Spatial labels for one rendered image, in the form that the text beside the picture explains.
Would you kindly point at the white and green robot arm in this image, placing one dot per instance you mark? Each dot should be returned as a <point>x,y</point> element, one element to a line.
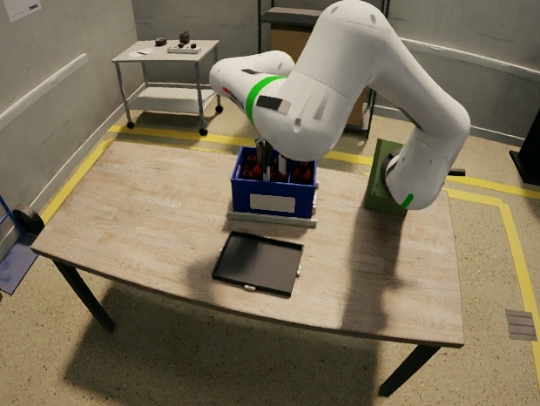
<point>352,46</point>

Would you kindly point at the blue plastic crate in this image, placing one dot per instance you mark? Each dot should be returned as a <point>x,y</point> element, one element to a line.
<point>273,198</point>

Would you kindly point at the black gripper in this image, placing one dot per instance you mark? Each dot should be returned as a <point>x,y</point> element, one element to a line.
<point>264,156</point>

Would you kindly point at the brown glass bottle with blue band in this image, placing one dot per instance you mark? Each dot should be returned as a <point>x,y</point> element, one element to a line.
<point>275,169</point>

